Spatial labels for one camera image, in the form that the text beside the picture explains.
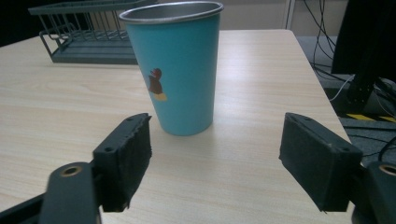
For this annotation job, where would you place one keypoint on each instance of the black monitor stand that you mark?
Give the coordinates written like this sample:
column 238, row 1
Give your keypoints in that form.
column 364, row 56

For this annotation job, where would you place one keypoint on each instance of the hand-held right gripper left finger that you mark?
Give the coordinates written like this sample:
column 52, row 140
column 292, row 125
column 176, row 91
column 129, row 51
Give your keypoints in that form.
column 121, row 165

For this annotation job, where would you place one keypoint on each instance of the blue metal cup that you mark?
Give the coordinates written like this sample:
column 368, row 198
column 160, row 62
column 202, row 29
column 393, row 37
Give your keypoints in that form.
column 183, row 74

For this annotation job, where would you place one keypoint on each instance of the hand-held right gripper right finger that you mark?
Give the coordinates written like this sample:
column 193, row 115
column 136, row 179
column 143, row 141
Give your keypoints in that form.
column 317, row 158

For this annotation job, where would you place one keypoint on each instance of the grey dish rack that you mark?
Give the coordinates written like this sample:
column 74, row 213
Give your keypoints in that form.
column 87, row 37

